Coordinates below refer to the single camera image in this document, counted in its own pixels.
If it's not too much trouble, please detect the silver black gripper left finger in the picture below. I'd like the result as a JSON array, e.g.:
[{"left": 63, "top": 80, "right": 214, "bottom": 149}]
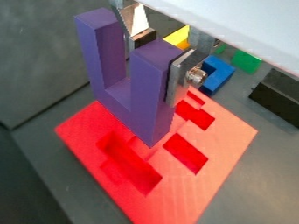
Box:
[{"left": 109, "top": 0, "right": 157, "bottom": 54}]

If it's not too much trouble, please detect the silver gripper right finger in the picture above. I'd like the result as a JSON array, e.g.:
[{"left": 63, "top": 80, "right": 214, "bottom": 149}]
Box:
[{"left": 166, "top": 27, "right": 215, "bottom": 107}]

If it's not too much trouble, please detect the purple U-shaped block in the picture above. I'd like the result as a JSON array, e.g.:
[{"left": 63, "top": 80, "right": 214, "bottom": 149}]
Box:
[{"left": 75, "top": 8, "right": 183, "bottom": 146}]

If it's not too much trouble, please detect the red slotted board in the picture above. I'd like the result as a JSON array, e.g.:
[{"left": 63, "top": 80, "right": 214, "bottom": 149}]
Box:
[{"left": 55, "top": 88, "right": 258, "bottom": 224}]

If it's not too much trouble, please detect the blue U-shaped block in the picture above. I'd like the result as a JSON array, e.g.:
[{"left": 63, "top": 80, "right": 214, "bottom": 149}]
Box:
[{"left": 201, "top": 55, "right": 235, "bottom": 96}]

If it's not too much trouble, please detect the yellow long block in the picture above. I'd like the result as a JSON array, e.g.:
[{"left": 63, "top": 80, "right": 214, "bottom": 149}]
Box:
[{"left": 163, "top": 25, "right": 190, "bottom": 50}]

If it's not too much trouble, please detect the green zigzag block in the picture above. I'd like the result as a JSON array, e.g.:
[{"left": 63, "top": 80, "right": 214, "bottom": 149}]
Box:
[{"left": 215, "top": 50, "right": 262, "bottom": 74}]

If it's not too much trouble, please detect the black angled bracket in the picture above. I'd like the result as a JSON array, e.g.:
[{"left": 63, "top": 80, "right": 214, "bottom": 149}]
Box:
[{"left": 249, "top": 68, "right": 299, "bottom": 129}]

